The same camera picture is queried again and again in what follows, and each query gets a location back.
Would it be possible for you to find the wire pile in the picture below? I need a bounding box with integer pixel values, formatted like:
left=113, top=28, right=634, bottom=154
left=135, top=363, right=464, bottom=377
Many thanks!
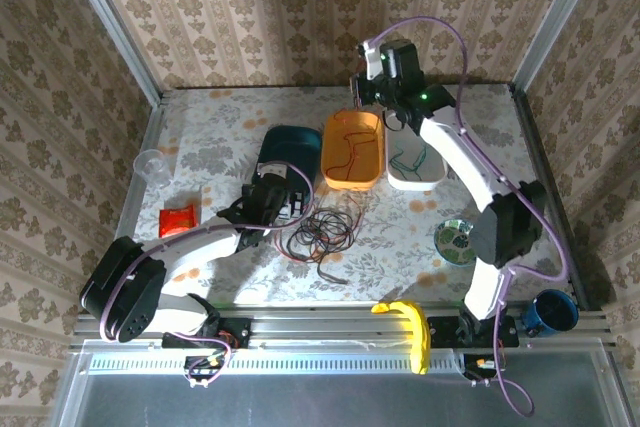
left=274, top=192, right=367, bottom=264

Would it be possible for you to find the green thin cable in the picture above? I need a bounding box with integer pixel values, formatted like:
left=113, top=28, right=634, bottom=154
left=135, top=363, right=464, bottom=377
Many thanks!
left=389, top=143, right=430, bottom=182

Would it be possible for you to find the teal plastic tray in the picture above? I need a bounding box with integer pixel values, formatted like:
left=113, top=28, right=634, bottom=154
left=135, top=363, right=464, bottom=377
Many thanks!
left=251, top=125, right=324, bottom=198

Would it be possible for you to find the orange plastic tray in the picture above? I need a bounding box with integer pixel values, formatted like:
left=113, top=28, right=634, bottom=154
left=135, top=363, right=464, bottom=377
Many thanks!
left=320, top=110, right=386, bottom=193

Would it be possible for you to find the red packet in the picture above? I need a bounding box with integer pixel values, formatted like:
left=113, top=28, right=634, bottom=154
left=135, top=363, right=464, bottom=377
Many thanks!
left=158, top=203, right=201, bottom=240

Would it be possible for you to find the white plastic tray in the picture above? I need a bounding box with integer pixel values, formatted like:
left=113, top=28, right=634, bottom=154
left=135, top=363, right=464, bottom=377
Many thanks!
left=384, top=111, right=449, bottom=192

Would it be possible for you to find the floral tablecloth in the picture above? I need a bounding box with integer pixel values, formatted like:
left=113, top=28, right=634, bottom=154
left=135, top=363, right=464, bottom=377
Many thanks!
left=115, top=85, right=574, bottom=307

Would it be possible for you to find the clear plastic cup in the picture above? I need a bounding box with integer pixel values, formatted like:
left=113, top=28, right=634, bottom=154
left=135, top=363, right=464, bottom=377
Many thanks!
left=132, top=148, right=174, bottom=189

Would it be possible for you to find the leaf patterned bowl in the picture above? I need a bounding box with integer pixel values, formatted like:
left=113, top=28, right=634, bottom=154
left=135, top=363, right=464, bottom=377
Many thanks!
left=432, top=218, right=482, bottom=267

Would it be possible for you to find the yellow banana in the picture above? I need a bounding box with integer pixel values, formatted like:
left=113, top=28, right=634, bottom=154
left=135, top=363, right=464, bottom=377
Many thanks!
left=370, top=300, right=432, bottom=376

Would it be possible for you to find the blue mug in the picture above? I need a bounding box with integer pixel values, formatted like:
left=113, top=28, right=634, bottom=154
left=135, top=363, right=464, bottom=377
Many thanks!
left=519, top=288, right=581, bottom=339

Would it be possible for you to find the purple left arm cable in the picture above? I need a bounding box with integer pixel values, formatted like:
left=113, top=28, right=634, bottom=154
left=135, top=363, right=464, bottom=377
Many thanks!
left=98, top=160, right=316, bottom=388

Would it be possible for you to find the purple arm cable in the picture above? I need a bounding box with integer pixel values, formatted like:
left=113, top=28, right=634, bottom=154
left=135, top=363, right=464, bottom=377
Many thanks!
left=372, top=15, right=571, bottom=418
left=98, top=160, right=316, bottom=388

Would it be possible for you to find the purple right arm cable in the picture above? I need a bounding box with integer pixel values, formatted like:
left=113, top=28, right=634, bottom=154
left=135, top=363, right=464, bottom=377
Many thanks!
left=372, top=15, right=571, bottom=418

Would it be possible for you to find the long aluminium base rail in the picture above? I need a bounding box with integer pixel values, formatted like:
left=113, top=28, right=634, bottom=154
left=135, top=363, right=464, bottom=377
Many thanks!
left=72, top=304, right=614, bottom=351

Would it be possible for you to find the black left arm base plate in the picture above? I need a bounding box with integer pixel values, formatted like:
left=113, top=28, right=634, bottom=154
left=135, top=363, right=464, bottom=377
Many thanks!
left=162, top=315, right=251, bottom=350

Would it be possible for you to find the aluminium side rail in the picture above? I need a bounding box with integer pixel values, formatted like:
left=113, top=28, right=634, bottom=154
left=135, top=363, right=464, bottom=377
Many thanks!
left=94, top=104, right=169, bottom=316
left=509, top=82, right=604, bottom=311

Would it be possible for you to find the white slotted cable duct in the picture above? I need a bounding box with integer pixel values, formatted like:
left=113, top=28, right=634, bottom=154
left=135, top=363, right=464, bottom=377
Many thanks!
left=84, top=348, right=466, bottom=377

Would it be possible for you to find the aluminium corner post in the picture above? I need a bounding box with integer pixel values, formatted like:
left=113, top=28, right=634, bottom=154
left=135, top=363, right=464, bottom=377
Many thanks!
left=58, top=0, right=164, bottom=107
left=511, top=0, right=609, bottom=92

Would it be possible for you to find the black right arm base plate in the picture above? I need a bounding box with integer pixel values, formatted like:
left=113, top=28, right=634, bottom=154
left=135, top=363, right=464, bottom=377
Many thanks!
left=428, top=314, right=521, bottom=348

